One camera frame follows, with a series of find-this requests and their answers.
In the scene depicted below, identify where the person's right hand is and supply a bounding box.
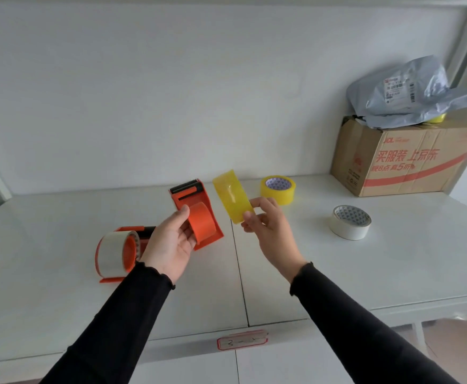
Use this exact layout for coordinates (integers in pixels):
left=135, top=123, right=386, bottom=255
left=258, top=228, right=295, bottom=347
left=241, top=197, right=307, bottom=283

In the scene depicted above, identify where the person's left hand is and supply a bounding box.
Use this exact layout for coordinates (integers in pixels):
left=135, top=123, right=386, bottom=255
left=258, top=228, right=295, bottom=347
left=139, top=205, right=197, bottom=285

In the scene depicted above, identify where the yellow tape roll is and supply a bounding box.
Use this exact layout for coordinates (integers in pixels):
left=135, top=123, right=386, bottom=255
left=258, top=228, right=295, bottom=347
left=261, top=176, right=297, bottom=206
left=213, top=170, right=255, bottom=225

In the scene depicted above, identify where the person's left forearm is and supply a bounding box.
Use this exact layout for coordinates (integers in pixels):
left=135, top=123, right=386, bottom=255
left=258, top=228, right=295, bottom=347
left=39, top=261, right=176, bottom=384

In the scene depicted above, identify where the person's right forearm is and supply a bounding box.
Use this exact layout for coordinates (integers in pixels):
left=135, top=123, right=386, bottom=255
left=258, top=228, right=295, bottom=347
left=290, top=262, right=460, bottom=384

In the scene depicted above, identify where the orange dispenser with white tape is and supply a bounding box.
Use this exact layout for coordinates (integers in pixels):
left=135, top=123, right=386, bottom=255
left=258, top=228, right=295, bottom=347
left=95, top=226, right=156, bottom=284

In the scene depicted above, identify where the white tape roll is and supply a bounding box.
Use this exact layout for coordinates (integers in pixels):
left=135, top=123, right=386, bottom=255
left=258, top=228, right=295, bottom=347
left=330, top=205, right=372, bottom=241

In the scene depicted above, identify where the red-bordered white label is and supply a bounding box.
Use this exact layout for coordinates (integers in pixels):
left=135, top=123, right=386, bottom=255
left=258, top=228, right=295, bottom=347
left=217, top=330, right=269, bottom=351

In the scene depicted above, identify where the brown cardboard box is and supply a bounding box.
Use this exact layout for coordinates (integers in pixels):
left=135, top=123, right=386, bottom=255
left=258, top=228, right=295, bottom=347
left=330, top=116, right=467, bottom=197

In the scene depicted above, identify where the grey plastic mailer bag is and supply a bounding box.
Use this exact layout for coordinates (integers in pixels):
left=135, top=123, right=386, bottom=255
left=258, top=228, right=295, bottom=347
left=346, top=56, right=467, bottom=129

